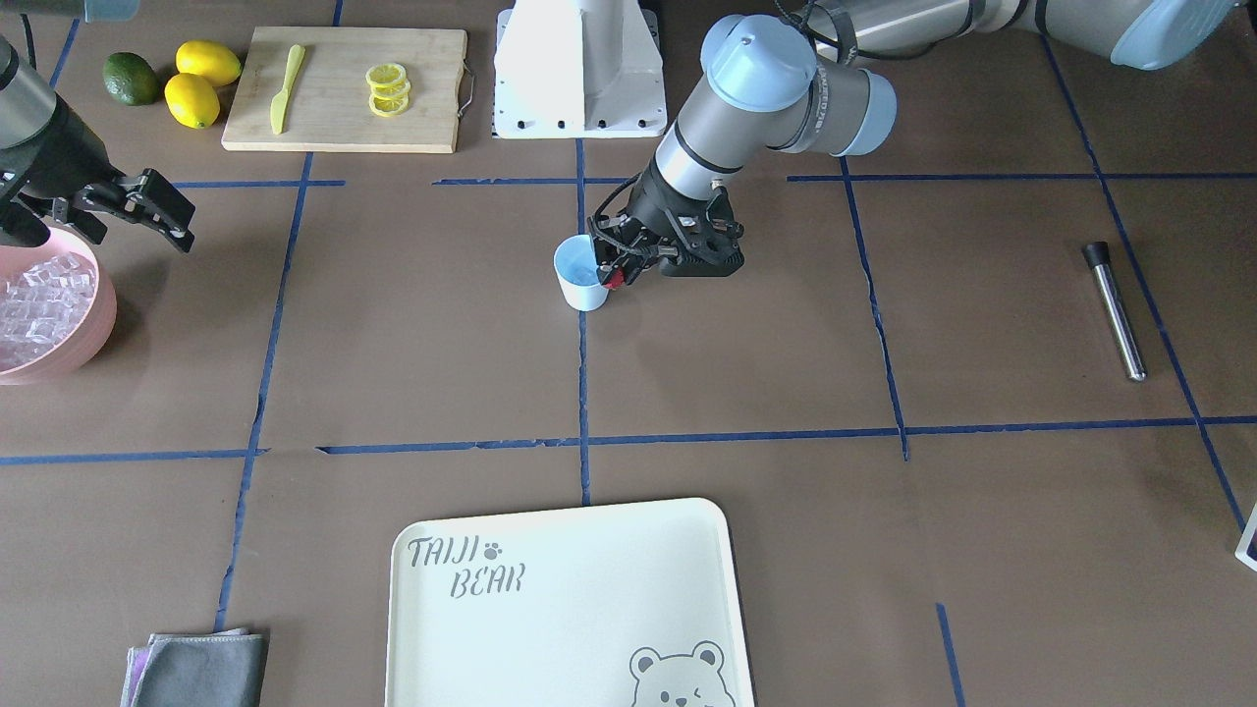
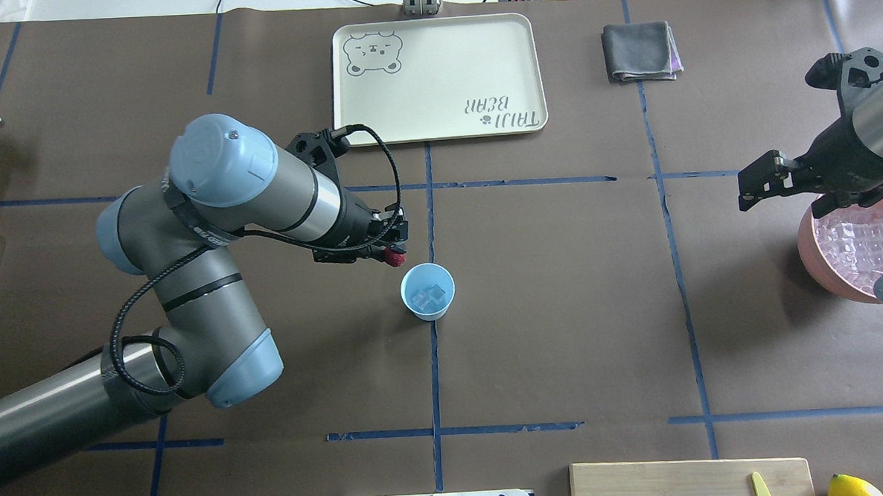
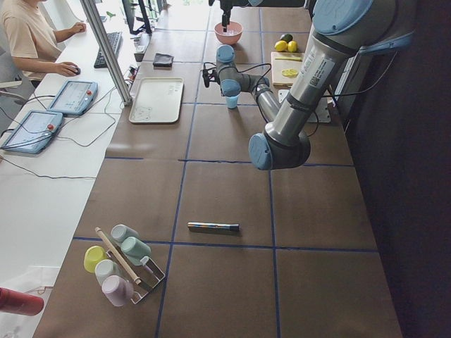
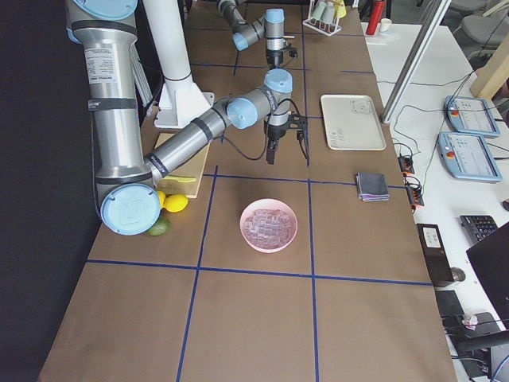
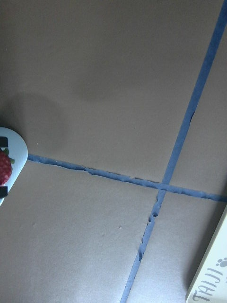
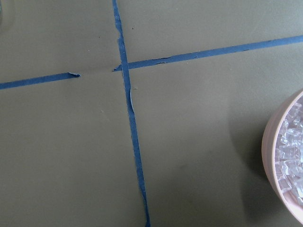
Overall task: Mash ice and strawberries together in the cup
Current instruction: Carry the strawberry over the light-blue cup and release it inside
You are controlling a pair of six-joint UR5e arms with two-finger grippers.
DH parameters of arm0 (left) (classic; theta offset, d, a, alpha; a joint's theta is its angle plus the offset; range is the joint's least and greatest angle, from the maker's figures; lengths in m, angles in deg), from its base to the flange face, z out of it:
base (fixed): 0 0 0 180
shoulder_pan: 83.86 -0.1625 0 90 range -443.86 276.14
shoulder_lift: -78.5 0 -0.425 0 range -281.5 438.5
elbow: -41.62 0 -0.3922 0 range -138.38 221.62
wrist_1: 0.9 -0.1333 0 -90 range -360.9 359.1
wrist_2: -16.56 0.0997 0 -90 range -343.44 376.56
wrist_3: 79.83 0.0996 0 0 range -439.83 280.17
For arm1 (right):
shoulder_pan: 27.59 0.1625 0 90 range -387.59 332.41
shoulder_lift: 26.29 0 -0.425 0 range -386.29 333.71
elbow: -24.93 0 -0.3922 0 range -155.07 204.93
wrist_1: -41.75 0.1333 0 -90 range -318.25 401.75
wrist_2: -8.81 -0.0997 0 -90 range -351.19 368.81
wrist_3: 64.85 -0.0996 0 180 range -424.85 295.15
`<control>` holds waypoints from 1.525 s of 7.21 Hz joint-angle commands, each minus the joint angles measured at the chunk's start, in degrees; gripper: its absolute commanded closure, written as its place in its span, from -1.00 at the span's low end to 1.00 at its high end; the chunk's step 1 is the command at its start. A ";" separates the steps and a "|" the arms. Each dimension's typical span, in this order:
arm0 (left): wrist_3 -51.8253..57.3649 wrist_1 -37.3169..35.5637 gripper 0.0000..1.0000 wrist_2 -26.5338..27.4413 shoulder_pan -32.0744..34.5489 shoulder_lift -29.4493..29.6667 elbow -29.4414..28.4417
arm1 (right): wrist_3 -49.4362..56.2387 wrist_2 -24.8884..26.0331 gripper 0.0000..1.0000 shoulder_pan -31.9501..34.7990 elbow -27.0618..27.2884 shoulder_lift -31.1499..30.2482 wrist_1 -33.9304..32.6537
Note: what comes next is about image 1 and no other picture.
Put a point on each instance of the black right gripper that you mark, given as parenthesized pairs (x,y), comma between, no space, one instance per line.
(56,149)

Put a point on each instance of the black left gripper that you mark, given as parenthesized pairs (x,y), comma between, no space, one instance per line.
(649,204)

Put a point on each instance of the red strawberry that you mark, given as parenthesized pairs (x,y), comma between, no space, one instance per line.
(616,280)

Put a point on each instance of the metal muddler with black tip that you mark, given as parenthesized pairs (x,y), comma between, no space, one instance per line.
(1098,258)

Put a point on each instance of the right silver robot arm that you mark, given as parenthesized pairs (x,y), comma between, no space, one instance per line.
(28,100)

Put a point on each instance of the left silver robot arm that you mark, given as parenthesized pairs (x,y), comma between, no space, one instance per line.
(800,82)

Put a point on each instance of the light blue cup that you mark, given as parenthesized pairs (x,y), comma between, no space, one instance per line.
(576,269)

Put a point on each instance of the pile of clear ice cubes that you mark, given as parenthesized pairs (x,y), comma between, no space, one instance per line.
(43,306)

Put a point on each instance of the white cup rack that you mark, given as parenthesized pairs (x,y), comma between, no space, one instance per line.
(1245,551)

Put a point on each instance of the green avocado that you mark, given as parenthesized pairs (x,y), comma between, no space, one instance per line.
(130,80)

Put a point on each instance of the pink bowl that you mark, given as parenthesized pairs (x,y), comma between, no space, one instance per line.
(97,326)

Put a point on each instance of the yellow-green plastic knife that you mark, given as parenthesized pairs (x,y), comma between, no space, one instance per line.
(279,103)

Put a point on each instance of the wooden cutting board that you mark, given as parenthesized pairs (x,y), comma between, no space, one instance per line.
(328,108)

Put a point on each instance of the lemon slices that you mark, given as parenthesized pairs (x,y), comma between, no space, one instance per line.
(389,89)

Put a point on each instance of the cream bear tray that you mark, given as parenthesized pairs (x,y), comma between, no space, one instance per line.
(634,604)

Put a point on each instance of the folded grey cloth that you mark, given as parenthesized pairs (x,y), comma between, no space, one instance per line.
(223,668)

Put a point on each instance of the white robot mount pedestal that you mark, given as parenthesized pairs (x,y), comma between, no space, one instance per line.
(579,69)

